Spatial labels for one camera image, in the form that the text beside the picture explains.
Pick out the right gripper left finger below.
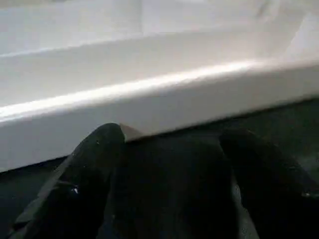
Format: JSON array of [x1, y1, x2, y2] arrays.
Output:
[[7, 122, 127, 239]]

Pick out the black plastic sheet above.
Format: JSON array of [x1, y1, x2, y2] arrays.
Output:
[[0, 96, 319, 239]]

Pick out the white plastic table top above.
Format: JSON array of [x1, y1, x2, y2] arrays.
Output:
[[0, 0, 319, 173]]

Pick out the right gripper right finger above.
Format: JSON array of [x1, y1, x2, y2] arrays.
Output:
[[219, 128, 319, 239]]

